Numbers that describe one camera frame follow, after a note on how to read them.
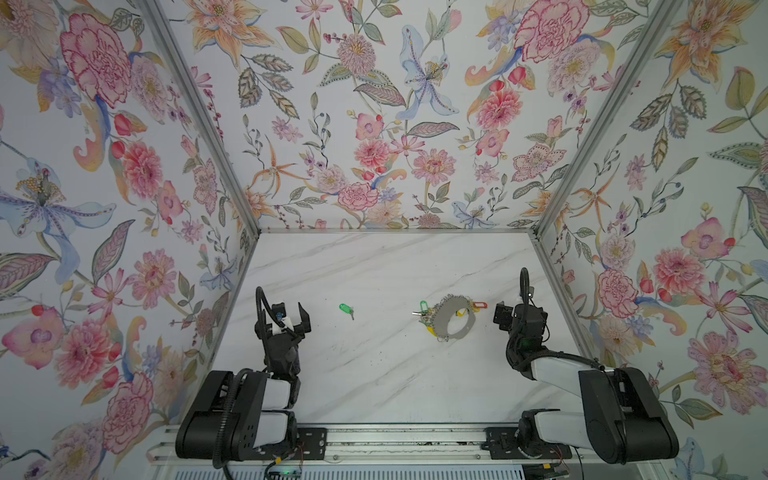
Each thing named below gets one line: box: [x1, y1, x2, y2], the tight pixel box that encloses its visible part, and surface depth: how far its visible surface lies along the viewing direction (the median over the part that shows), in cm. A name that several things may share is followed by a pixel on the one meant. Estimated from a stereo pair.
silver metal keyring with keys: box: [412, 294, 476, 342], surface depth 100 cm
